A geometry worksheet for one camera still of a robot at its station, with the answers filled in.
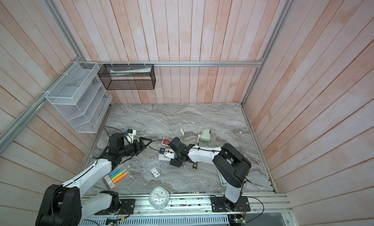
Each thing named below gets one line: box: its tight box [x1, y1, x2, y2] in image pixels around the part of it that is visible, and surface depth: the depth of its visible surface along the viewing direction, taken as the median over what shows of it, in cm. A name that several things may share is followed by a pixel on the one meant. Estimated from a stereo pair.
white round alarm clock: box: [148, 186, 170, 210], surface depth 76 cm
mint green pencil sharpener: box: [199, 128, 211, 143], surface depth 98 cm
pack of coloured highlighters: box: [102, 165, 130, 190], surface depth 83 cm
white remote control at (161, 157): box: [157, 152, 172, 162], surface depth 92 cm
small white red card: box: [150, 167, 161, 179], surface depth 85 cm
